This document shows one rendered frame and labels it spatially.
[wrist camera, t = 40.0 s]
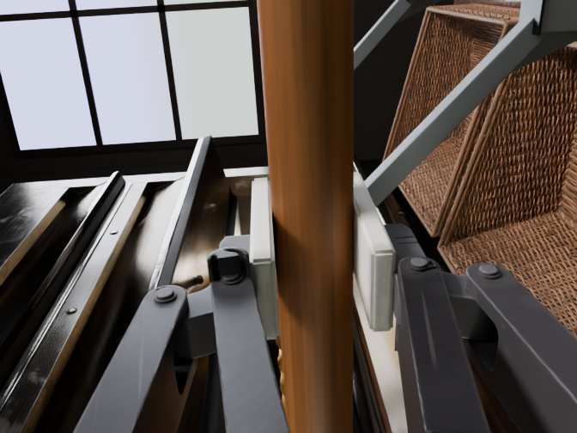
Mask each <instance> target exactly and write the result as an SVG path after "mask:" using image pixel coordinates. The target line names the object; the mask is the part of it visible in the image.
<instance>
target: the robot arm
mask: <svg viewBox="0 0 577 433"><path fill-rule="evenodd" d="M207 265H208V271H209V277H210V286H209V287H207V288H206V289H204V290H201V291H199V292H196V293H192V294H189V295H187V292H186V291H185V289H184V288H182V287H179V286H177V285H164V286H161V287H158V288H155V289H153V290H151V291H150V292H149V293H148V294H147V295H146V296H145V297H144V298H143V300H142V302H141V304H140V306H139V308H138V310H137V312H136V314H135V315H134V317H133V319H132V321H131V323H130V325H129V327H128V329H127V331H126V332H125V335H124V336H123V338H122V340H121V342H120V344H119V346H118V348H117V350H116V351H115V353H114V355H113V357H112V360H111V362H110V363H109V364H108V366H107V368H106V371H105V373H104V375H103V376H102V378H101V379H100V382H99V384H98V386H97V388H96V389H95V391H94V393H93V395H92V397H91V399H90V401H89V402H88V405H87V407H86V409H85V410H84V412H83V414H82V416H81V418H80V420H79V422H78V424H77V425H76V427H75V429H74V431H73V433H177V431H178V428H179V423H180V419H181V417H182V414H183V410H184V408H185V403H186V400H187V397H188V393H189V391H190V388H191V383H192V380H193V377H194V374H195V371H196V368H197V359H198V358H199V357H203V356H207V355H209V354H212V353H215V352H217V355H218V363H219V371H220V379H221V388H222V403H223V411H224V419H225V427H226V433H289V426H288V422H287V419H286V415H285V411H284V408H283V404H282V398H281V394H280V391H279V387H278V384H277V380H276V374H275V370H274V367H273V363H272V360H271V356H270V350H269V346H268V343H267V340H268V339H276V336H280V326H279V312H278V297H277V282H276V258H275V246H274V235H273V222H272V210H271V200H270V181H269V180H267V178H257V179H254V181H253V182H252V209H251V234H250V235H234V236H226V237H225V238H224V239H223V240H222V241H221V242H220V245H219V249H217V250H215V251H214V252H212V253H211V254H209V255H208V258H207ZM354 274H355V279H356V282H357V285H358V289H359V292H360V295H361V300H362V304H363V307H364V310H365V313H366V316H367V322H368V325H369V328H370V329H373V331H374V332H387V331H391V328H393V314H394V315H395V318H396V328H395V349H394V351H397V352H398V360H399V368H400V375H401V381H402V388H403V395H404V408H405V415H406V422H407V429H408V433H491V432H490V429H489V425H488V421H487V418H486V416H485V413H484V409H483V405H482V401H481V399H480V396H479V393H478V390H477V385H476V382H475V379H474V376H473V374H472V370H471V366H470V363H469V359H468V357H467V355H468V356H469V358H470V359H471V361H472V362H473V363H474V365H475V366H476V368H477V370H478V371H479V372H480V374H481V375H482V377H483V379H484V380H485V381H486V382H487V384H488V385H489V387H490V389H491V390H492V392H493V393H494V394H495V396H496V398H497V399H498V400H499V401H500V403H501V405H502V406H503V408H504V409H505V411H506V412H507V414H508V415H509V417H510V418H511V419H512V420H513V422H514V424H515V425H516V427H517V428H518V430H519V432H520V433H577V338H576V337H575V336H574V335H573V334H572V333H571V332H570V331H569V330H568V329H567V328H566V327H565V326H564V325H563V324H562V323H561V322H560V321H559V320H558V319H557V318H556V317H555V316H554V315H553V314H552V313H551V312H550V311H549V310H548V309H547V308H546V307H545V306H544V305H543V304H542V303H541V302H540V301H539V300H538V299H537V298H536V297H535V296H534V295H533V294H532V293H531V292H530V291H529V290H528V289H527V288H526V287H525V286H524V285H523V284H522V283H521V282H520V281H519V280H518V279H517V278H516V277H515V276H514V275H513V274H512V273H511V272H510V271H508V270H507V269H505V268H504V267H502V266H500V265H496V264H493V263H488V262H484V263H476V264H472V265H470V266H468V267H467V269H466V272H465V275H460V274H453V273H448V272H444V271H442V270H441V268H440V265H439V264H438V263H437V262H436V261H434V260H433V259H430V258H427V257H426V256H425V254H424V252H423V250H422V249H421V247H420V245H419V243H418V242H417V239H416V237H415V236H414V234H413V232H412V231H411V229H409V228H408V227H406V226H405V225H403V224H402V223H396V224H383V222H382V221H381V219H380V215H379V213H378V211H377V210H376V208H375V205H374V202H373V200H372V198H371V196H370V194H369V192H368V190H367V187H366V185H365V183H364V181H363V178H362V177H361V174H359V173H358V172H354ZM466 353H467V354H466Z"/></svg>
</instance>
